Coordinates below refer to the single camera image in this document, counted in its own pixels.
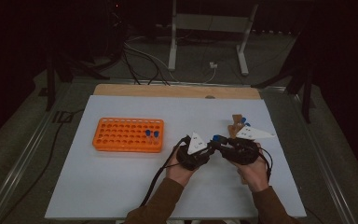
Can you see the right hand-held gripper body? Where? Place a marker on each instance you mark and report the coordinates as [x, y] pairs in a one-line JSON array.
[[242, 152]]

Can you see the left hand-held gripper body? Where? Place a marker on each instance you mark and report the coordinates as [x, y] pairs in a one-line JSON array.
[[195, 157]]

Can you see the blue-capped test tube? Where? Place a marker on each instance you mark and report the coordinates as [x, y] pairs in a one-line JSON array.
[[243, 119], [219, 138], [148, 133], [247, 124], [156, 134]]

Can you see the wooden tube rack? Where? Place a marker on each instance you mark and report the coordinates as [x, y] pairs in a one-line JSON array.
[[236, 124]]

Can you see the orange plastic tube rack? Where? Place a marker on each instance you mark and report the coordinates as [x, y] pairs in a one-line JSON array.
[[121, 135]]

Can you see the person's left hand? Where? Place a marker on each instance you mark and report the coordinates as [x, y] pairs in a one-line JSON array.
[[178, 172]]

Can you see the person's right hand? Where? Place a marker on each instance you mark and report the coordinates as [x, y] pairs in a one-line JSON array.
[[254, 175]]

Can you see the white table sheet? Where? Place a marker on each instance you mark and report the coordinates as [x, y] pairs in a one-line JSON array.
[[136, 174]]

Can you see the white plug adapter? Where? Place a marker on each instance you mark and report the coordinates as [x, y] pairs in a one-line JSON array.
[[213, 65]]

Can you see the dark tripod stand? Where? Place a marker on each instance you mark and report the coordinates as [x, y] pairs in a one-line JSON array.
[[307, 96], [50, 87]]

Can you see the metal floor rail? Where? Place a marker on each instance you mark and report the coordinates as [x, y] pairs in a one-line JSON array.
[[21, 161], [323, 161]]

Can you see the grey metal stand frame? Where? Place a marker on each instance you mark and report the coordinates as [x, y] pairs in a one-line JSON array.
[[211, 22]]

